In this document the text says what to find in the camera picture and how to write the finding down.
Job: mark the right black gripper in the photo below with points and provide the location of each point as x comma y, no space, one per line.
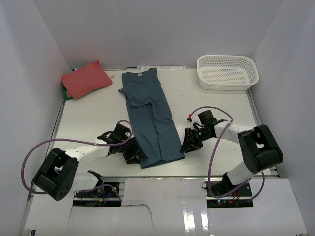
189,133

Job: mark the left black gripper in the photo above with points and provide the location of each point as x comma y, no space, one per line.
136,150

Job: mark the blue t shirt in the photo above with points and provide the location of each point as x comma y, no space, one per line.
151,118

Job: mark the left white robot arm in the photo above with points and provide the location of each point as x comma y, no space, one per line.
58,175

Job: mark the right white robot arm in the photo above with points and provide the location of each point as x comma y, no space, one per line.
259,150

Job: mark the white plastic laundry basket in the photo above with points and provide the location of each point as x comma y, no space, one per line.
228,73

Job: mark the folded red t shirt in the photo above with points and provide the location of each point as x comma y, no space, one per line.
86,79

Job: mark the folded green t shirt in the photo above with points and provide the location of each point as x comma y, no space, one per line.
67,94

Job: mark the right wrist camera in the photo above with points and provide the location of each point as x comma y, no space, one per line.
194,121

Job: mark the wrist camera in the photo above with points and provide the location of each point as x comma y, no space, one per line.
194,121
121,132

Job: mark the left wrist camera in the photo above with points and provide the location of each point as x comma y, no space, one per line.
121,132

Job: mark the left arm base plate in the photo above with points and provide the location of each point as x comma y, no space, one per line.
103,197

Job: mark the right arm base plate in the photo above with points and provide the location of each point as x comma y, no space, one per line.
240,198

